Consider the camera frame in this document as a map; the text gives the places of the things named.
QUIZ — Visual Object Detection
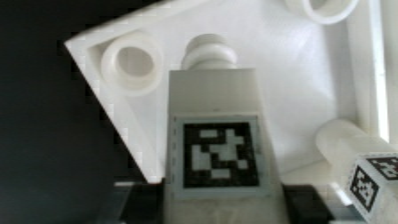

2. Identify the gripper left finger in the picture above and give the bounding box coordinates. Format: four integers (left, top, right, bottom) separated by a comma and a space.
97, 181, 164, 224

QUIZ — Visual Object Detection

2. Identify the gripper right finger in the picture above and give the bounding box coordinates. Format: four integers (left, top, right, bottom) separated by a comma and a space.
283, 185, 356, 224

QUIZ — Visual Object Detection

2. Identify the white table leg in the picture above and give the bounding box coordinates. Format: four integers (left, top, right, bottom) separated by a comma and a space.
317, 120, 398, 224
164, 34, 289, 224

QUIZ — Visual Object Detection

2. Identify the white square table top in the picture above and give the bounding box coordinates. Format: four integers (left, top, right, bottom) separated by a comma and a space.
66, 0, 390, 182

